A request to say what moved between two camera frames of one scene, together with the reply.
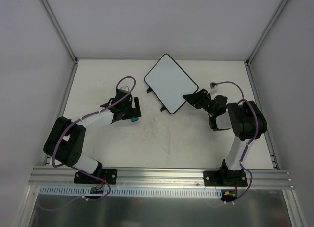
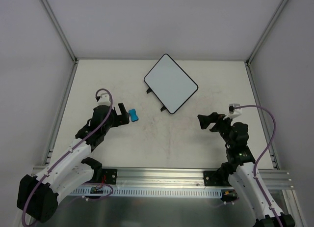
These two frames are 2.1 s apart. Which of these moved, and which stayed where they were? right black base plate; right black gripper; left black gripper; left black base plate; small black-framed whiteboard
Moved: right black gripper; left black gripper
Stayed: small black-framed whiteboard; right black base plate; left black base plate
